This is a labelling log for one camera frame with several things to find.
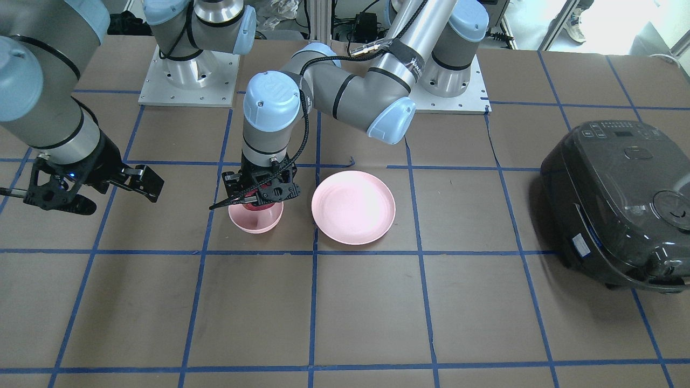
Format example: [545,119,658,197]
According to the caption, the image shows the dark grey rice cooker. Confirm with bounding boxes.
[540,120,689,293]

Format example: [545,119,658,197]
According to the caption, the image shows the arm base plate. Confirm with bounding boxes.
[138,49,241,108]
[410,57,492,115]

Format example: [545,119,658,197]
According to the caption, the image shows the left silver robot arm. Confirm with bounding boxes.
[211,1,489,210]

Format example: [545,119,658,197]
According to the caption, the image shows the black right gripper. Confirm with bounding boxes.
[24,132,164,216]

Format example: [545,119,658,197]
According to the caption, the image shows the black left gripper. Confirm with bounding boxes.
[209,159,301,210]

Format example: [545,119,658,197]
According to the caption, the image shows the pink plate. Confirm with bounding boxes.
[311,170,396,245]

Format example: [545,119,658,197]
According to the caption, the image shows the red apple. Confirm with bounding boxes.
[243,202,275,211]

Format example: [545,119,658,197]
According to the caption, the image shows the pink bowl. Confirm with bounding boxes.
[227,202,284,234]

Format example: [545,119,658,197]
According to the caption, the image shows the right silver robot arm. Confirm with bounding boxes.
[1,1,257,214]

